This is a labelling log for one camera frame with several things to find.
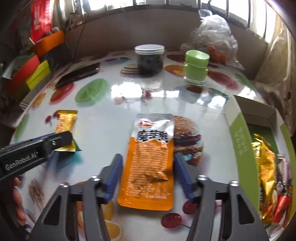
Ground long yellow snack bar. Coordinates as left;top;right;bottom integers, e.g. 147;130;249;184
55;110;78;152

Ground orange white snack pouch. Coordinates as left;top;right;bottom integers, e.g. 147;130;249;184
117;113;175;211

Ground person's left hand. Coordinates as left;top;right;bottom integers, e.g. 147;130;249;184
11;178;26;226

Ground red storage box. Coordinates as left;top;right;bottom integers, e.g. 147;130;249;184
6;54;40;94

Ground yellow green storage box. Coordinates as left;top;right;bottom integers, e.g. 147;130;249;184
24;60;51;92

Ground gold snack stick right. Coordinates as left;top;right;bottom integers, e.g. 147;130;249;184
251;133;278;225

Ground red snack packet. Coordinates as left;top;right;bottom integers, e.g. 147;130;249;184
273;187;293;224

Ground pink white snack packet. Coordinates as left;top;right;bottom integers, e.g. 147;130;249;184
278;155;291;186

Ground green white cardboard box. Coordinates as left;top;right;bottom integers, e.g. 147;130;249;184
223;94;296;241

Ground orange storage box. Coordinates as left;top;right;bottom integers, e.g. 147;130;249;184
31;31;65;57

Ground green lidded jar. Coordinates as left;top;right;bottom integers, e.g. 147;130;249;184
184;50;210;86

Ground red snack bag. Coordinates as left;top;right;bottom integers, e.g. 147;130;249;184
31;0;55;43

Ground beige curtain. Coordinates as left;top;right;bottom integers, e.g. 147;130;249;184
254;16;295;135

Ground glass jar white lid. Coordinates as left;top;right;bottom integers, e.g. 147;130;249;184
134;44;165;76

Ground clear plastic bag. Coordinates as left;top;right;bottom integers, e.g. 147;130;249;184
180;9;244;70

